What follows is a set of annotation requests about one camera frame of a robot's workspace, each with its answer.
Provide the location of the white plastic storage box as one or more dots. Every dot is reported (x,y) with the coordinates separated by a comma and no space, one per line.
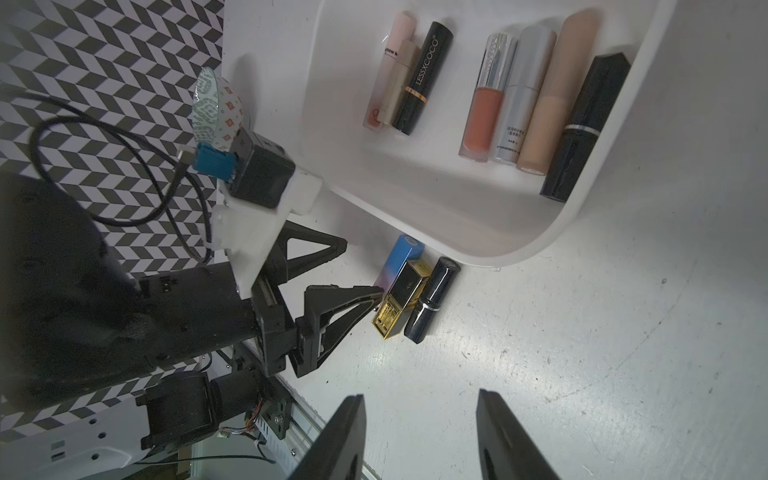
(308,68)

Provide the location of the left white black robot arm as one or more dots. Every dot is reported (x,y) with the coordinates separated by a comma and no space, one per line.
(74,322)

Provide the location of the red brown lip gloss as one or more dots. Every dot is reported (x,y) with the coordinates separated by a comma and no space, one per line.
(488,96)

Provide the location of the beige tan lipstick tube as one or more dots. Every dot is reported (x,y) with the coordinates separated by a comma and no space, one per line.
(559,90)

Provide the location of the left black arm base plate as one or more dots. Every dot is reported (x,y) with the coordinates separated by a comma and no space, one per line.
(273,413)

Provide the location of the black round lipstick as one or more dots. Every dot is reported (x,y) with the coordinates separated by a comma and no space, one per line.
(430,300)

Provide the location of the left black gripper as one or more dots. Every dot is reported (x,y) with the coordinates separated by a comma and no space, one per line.
(273,330)

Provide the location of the black gold square lipstick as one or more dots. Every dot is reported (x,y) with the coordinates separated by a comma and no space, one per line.
(407,286)

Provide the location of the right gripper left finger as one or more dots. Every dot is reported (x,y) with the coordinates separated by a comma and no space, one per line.
(338,452)

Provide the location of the brown tan lipstick tube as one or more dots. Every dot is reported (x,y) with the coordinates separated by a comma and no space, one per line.
(408,54)

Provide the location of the silver grey lipstick tube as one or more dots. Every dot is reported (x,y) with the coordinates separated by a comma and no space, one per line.
(529,67)

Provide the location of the blue pink gradient lipstick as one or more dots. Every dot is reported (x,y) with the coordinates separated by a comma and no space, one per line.
(406,248)

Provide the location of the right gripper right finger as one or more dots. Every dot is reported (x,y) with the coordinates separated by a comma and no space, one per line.
(505,449)

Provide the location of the pink lip gloss tube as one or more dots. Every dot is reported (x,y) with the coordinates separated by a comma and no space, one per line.
(402,28)

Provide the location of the green patterned small bowl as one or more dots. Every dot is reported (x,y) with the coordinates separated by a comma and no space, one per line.
(217,111)

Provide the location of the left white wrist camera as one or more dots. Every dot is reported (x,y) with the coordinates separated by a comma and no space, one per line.
(259,187)

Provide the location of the black lipstick silver band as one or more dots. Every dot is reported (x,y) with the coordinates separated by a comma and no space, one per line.
(599,92)

